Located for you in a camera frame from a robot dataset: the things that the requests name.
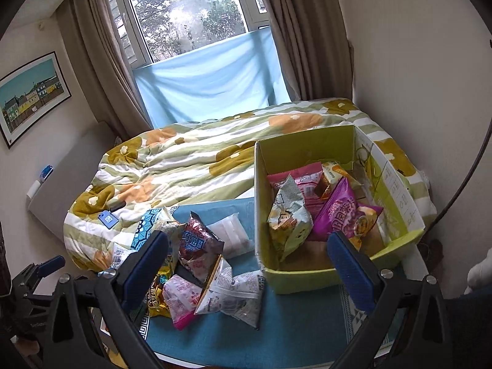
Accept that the gold snack bag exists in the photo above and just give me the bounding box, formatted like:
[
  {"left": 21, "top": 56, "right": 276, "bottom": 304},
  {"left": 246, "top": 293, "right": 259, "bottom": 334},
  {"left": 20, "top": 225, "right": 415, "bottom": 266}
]
[{"left": 146, "top": 260, "right": 173, "bottom": 318}]

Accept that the pink white snack bag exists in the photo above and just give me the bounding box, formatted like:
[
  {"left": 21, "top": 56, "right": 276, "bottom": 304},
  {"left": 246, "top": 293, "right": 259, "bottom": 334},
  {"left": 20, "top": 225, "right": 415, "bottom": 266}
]
[{"left": 163, "top": 274, "right": 203, "bottom": 331}]

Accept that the dark red chocolate snack bag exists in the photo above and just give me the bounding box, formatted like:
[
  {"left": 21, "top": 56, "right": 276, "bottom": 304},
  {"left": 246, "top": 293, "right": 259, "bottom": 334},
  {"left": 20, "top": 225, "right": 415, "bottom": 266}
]
[{"left": 178, "top": 212, "right": 224, "bottom": 283}]

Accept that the purple snack bag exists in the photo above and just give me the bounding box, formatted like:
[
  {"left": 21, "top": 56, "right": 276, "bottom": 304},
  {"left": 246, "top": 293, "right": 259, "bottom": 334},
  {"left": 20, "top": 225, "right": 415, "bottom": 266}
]
[{"left": 307, "top": 178, "right": 383, "bottom": 251}]

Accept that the grey Oishi snack bag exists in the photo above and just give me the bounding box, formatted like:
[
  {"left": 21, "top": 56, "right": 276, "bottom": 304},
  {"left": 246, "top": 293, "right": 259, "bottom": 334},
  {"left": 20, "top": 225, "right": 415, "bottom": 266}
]
[{"left": 268, "top": 175, "right": 314, "bottom": 262}]

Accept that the clear white packet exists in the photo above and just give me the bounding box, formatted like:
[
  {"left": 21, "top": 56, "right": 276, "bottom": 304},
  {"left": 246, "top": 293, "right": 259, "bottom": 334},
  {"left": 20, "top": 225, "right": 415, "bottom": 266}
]
[{"left": 208, "top": 212, "right": 254, "bottom": 259}]

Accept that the white grey snack bag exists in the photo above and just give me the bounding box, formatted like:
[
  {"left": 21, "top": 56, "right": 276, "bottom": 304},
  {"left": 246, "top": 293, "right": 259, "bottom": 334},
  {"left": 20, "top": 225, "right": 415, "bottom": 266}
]
[{"left": 194, "top": 256, "right": 266, "bottom": 329}]

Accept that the light blue small packet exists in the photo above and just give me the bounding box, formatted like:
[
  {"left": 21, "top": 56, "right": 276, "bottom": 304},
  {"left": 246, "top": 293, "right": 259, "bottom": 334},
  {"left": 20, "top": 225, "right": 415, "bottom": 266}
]
[{"left": 110, "top": 243, "right": 135, "bottom": 270}]

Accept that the blue cream snack bag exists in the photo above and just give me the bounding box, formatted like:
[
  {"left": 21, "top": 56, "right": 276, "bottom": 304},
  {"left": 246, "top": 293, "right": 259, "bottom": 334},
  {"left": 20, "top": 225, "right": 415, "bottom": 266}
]
[{"left": 152, "top": 208, "right": 185, "bottom": 264}]

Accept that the orange snack bag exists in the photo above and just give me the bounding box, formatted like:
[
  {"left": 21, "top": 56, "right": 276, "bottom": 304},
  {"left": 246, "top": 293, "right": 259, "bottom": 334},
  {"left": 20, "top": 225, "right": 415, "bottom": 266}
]
[{"left": 314, "top": 162, "right": 361, "bottom": 200}]

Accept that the blue tag card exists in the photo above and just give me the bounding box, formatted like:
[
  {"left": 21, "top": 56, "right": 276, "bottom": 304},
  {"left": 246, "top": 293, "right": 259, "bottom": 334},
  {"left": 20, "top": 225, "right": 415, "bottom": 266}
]
[{"left": 97, "top": 210, "right": 118, "bottom": 229}]

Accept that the black remote on bed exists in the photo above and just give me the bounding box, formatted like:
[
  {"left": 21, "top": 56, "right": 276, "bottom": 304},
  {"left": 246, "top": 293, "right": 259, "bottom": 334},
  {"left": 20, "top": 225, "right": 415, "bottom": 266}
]
[{"left": 109, "top": 201, "right": 126, "bottom": 212}]

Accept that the grey headboard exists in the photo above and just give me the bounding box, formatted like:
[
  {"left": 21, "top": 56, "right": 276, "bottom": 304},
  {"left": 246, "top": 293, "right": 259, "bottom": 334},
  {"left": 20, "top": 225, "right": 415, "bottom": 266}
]
[{"left": 27, "top": 122, "right": 116, "bottom": 241}]

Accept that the blue white item on headboard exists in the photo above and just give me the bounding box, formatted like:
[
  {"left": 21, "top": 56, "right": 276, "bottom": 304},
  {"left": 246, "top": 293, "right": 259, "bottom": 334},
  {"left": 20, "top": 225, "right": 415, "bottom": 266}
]
[{"left": 38, "top": 165, "right": 54, "bottom": 184}]

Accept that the black lamp stand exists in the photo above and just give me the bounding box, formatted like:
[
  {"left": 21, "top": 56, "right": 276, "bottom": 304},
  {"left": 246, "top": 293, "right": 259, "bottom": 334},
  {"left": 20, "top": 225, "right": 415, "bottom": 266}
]
[{"left": 430, "top": 38, "right": 492, "bottom": 232}]

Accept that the green cardboard box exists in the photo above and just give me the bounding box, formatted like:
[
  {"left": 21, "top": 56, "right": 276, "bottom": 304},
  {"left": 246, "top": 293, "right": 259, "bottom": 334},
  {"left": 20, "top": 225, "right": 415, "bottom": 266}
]
[{"left": 254, "top": 125, "right": 425, "bottom": 294}]

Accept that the floral duvet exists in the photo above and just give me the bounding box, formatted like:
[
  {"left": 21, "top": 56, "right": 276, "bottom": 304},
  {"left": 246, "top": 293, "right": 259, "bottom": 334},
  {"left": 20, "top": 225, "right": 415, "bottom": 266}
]
[{"left": 63, "top": 98, "right": 437, "bottom": 272}]

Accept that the framed town picture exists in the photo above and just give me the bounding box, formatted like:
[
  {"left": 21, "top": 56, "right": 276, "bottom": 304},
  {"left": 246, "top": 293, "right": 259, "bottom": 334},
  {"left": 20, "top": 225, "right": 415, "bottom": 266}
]
[{"left": 0, "top": 52, "right": 72, "bottom": 148}]

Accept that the light blue hanging cloth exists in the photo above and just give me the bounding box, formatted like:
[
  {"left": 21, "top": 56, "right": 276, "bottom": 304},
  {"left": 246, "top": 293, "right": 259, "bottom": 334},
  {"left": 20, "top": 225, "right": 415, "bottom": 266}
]
[{"left": 133, "top": 27, "right": 290, "bottom": 128}]

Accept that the left brown curtain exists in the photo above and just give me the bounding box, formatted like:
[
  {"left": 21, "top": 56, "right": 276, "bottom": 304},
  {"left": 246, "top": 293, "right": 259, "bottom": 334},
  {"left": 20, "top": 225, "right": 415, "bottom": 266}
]
[{"left": 56, "top": 0, "right": 152, "bottom": 140}]

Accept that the brown curtain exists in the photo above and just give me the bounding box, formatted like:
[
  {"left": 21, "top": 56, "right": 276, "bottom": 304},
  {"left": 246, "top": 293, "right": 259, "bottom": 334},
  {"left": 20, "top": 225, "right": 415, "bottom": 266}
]
[
  {"left": 263, "top": 0, "right": 353, "bottom": 101},
  {"left": 56, "top": 0, "right": 152, "bottom": 140}
]

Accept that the window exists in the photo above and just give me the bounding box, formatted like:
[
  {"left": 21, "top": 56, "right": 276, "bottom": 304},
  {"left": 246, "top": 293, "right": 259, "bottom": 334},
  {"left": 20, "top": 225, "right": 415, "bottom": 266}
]
[{"left": 109, "top": 0, "right": 268, "bottom": 68}]

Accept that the right brown curtain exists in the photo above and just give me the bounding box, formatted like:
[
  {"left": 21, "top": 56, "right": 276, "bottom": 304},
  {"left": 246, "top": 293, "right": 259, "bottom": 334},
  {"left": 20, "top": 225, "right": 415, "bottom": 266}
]
[{"left": 263, "top": 0, "right": 353, "bottom": 101}]

